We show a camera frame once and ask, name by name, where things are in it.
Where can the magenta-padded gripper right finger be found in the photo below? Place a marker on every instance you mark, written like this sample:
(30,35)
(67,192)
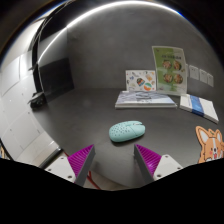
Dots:
(150,161)

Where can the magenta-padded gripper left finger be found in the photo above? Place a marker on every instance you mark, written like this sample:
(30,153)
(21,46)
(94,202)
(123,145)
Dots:
(78,160)

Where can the mint green computer mouse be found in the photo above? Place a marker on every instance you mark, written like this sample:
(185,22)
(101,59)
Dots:
(126,131)

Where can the orange corgi-shaped mouse pad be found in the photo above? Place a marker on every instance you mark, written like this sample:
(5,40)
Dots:
(211,145)

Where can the flat grey-white book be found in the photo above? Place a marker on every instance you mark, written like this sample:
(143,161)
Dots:
(145,99)

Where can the white book with blue band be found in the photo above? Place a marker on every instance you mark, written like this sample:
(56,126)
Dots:
(199,106)

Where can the white card with colourful stickers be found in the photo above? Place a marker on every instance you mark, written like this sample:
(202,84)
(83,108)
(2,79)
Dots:
(140,80)

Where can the black screen panel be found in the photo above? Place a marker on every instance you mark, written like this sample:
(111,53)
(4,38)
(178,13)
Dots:
(56,78)

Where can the row of white wall sockets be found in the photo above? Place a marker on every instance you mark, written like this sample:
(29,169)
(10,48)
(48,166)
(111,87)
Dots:
(203,76)

